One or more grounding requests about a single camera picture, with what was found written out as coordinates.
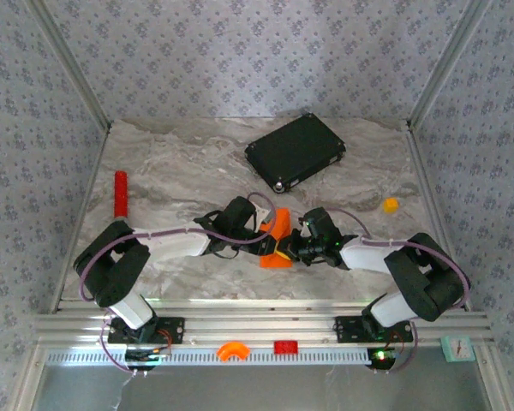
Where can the orange cloth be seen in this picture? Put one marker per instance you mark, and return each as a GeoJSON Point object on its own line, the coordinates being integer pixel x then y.
{"type": "Point", "coordinates": [280, 227]}

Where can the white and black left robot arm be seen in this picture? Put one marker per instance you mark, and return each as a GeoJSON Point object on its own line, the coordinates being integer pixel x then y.
{"type": "Point", "coordinates": [175, 246]}

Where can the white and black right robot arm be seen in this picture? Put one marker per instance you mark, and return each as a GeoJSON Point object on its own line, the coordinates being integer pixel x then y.
{"type": "Point", "coordinates": [364, 257]}

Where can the small yellow cube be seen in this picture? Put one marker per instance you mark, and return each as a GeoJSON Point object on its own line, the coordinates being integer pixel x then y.
{"type": "Point", "coordinates": [390, 205]}

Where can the black flat case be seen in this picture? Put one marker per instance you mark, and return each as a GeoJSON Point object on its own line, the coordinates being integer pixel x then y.
{"type": "Point", "coordinates": [295, 145]}

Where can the red rectangular block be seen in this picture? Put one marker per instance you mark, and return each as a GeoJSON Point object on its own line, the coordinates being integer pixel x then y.
{"type": "Point", "coordinates": [286, 347]}

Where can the orange curved plastic piece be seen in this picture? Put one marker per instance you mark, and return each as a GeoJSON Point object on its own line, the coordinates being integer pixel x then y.
{"type": "Point", "coordinates": [233, 349]}

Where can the black controller board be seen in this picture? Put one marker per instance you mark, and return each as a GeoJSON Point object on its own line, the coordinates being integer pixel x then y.
{"type": "Point", "coordinates": [381, 356]}
{"type": "Point", "coordinates": [147, 357]}

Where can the red cylinder with grey cap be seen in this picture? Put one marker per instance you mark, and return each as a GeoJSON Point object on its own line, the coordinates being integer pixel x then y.
{"type": "Point", "coordinates": [121, 192]}

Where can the small teal clock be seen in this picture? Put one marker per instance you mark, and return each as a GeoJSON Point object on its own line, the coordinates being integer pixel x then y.
{"type": "Point", "coordinates": [457, 349]}

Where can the aluminium rail frame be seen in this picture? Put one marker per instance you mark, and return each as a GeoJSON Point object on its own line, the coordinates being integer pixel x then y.
{"type": "Point", "coordinates": [248, 321]}

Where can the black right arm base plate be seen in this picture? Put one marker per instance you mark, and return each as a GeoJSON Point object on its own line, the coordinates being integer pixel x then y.
{"type": "Point", "coordinates": [347, 329]}

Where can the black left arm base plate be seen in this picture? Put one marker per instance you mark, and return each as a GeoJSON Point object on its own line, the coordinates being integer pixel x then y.
{"type": "Point", "coordinates": [173, 329]}

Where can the aluminium side rail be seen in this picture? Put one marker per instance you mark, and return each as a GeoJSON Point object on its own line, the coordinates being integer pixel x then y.
{"type": "Point", "coordinates": [81, 214]}
{"type": "Point", "coordinates": [437, 214]}

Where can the aluminium frame post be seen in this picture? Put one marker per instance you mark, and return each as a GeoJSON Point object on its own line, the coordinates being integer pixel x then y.
{"type": "Point", "coordinates": [70, 64]}
{"type": "Point", "coordinates": [445, 64]}

